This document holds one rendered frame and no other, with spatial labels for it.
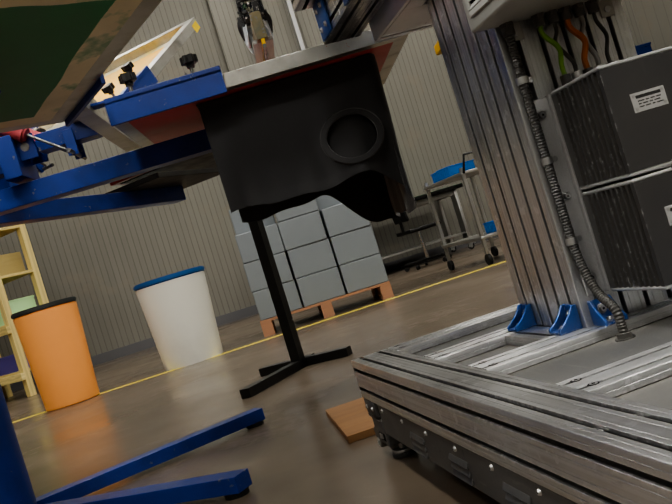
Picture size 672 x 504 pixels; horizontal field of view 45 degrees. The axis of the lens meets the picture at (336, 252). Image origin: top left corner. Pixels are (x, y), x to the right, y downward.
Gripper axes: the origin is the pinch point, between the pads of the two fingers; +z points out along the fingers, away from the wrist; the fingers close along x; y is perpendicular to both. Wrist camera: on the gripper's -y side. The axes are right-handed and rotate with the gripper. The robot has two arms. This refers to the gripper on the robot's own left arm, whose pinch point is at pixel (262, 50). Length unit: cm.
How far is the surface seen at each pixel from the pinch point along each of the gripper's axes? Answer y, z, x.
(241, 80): 29.2, 13.3, -8.5
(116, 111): 30, 12, -40
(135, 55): -112, -43, -48
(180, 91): 30.2, 11.8, -23.8
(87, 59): 83, 14, -34
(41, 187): 3, 20, -71
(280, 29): -859, -246, 64
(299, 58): 29.2, 12.1, 7.1
